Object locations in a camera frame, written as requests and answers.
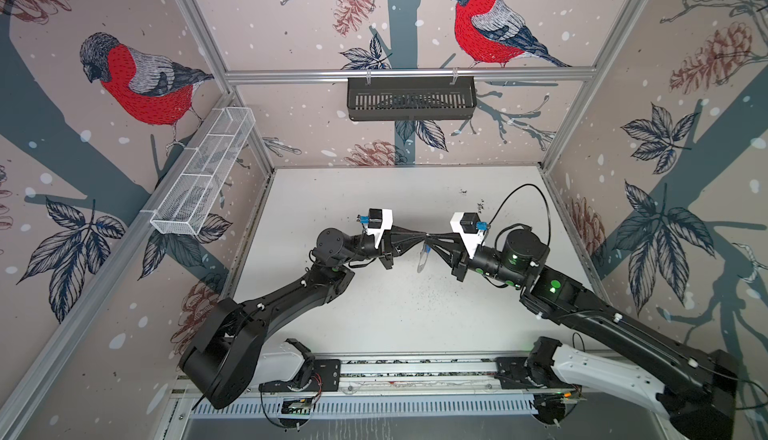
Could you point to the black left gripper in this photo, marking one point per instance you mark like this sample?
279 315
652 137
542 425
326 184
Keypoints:
394 240

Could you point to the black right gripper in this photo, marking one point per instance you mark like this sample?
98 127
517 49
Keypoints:
459 259

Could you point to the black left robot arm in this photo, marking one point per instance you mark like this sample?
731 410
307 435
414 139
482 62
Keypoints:
222 356

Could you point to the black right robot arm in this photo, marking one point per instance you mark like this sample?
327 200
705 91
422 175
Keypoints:
698 389

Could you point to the small circuit board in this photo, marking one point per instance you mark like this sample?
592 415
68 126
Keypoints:
297 408

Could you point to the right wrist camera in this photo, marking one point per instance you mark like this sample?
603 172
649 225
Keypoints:
471 229

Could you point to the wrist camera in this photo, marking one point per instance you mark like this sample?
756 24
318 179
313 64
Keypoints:
471 229
376 223

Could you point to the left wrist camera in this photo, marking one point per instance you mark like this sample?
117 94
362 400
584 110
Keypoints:
376 223

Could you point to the black wall basket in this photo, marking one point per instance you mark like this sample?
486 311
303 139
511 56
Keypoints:
405 99

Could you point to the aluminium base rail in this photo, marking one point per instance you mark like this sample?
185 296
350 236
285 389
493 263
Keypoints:
411 386

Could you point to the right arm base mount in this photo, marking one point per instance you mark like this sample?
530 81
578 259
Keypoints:
536 371

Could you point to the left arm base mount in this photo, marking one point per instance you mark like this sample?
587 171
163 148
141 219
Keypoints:
293 367

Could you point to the white wire mesh basket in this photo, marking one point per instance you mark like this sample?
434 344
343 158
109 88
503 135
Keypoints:
193 194

